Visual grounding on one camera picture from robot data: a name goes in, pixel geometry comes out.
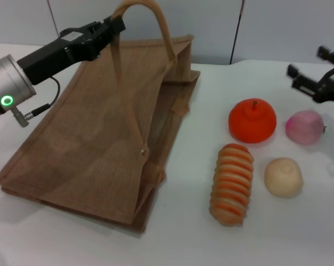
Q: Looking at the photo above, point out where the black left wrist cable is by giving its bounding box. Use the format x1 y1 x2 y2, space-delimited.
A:
11 76 61 128

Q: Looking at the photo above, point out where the pink peach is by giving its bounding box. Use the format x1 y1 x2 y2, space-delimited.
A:
285 110 327 145

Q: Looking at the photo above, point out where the beige round bun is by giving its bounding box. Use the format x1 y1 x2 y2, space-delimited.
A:
264 157 305 198

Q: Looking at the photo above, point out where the orange fruit with stem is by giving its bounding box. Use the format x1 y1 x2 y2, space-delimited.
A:
228 98 278 144

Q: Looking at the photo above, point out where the orange striped bread roll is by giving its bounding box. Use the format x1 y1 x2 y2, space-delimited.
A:
209 143 255 227

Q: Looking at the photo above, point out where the brown jute handbag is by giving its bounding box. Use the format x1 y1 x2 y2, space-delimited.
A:
0 0 201 236

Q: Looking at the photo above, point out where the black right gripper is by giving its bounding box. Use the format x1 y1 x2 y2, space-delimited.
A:
287 45 334 105

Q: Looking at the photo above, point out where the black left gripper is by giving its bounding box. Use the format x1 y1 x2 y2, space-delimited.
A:
17 16 126 85

